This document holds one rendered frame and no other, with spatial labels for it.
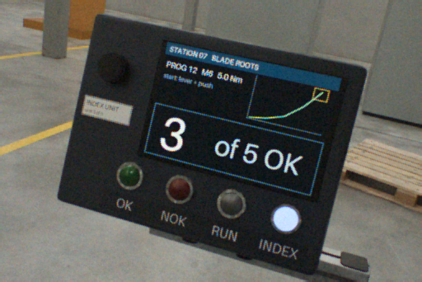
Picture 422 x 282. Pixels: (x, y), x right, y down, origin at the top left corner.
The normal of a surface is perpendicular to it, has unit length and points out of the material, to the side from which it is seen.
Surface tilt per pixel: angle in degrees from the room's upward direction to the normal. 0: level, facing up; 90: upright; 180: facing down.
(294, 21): 90
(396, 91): 90
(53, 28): 90
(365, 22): 90
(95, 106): 75
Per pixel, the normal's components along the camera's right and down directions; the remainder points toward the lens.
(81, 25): -0.29, 0.26
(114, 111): -0.22, 0.02
